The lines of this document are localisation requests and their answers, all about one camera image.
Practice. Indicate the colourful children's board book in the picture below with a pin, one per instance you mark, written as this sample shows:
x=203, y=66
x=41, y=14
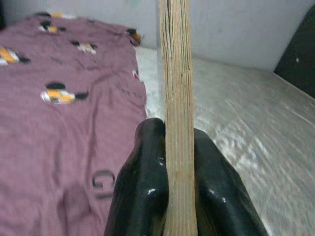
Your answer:
x=178, y=73

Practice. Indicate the pink cartoon print bedsheet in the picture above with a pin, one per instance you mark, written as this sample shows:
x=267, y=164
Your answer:
x=61, y=123

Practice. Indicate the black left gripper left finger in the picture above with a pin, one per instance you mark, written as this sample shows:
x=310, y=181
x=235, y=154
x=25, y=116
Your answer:
x=142, y=184

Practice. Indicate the white quilted mattress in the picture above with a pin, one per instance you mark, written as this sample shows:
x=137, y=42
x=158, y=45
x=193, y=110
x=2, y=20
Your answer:
x=258, y=147

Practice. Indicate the dark tufted headboard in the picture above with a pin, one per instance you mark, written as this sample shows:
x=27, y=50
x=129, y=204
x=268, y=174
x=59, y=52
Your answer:
x=300, y=61

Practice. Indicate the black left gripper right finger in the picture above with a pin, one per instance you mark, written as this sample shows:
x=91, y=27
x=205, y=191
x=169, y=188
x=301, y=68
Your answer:
x=216, y=196

